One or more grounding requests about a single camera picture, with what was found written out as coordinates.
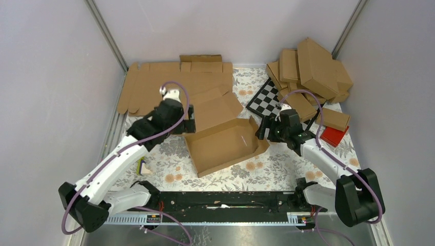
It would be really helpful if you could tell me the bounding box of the large folded cardboard box top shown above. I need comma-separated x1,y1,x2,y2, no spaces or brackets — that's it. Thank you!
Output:
297,38,339,99

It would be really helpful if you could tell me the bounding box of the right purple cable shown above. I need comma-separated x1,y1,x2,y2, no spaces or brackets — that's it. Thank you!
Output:
278,89,384,246

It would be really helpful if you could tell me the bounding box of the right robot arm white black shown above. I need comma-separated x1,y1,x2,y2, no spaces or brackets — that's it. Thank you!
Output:
255,108,385,227

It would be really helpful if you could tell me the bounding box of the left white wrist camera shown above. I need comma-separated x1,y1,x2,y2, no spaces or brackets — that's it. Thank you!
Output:
159,86,181,102

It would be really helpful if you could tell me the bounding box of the black white checkerboard panel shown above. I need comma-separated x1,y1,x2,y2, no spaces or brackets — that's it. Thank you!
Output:
246,77,322,131

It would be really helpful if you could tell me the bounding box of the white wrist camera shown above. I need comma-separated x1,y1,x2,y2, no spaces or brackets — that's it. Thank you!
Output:
275,104,292,121
159,86,181,102

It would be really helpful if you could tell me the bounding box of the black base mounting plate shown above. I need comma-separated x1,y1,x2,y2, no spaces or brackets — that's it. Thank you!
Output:
144,191,318,224

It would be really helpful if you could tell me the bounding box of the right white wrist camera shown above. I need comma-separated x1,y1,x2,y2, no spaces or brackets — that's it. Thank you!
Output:
275,104,292,121

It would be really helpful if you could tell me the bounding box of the aluminium frame rail front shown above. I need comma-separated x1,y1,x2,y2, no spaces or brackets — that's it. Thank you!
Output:
76,191,383,228

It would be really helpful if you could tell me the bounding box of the small green white object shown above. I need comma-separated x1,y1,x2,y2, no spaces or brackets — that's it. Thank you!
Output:
136,156,152,176

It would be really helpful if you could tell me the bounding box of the stack of flat cardboard blanks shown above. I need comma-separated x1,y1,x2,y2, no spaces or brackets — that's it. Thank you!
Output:
117,54,233,116

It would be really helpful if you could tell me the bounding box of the floral patterned table mat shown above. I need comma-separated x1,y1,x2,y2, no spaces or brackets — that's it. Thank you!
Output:
110,68,368,192

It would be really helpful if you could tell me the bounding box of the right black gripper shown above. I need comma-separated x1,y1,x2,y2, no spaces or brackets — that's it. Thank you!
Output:
254,115,289,144

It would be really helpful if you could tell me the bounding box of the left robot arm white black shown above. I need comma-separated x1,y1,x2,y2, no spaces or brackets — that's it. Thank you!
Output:
58,98,196,233

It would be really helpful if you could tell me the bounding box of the folded cardboard box beside red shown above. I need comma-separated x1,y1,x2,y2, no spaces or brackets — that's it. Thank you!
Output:
316,108,350,132

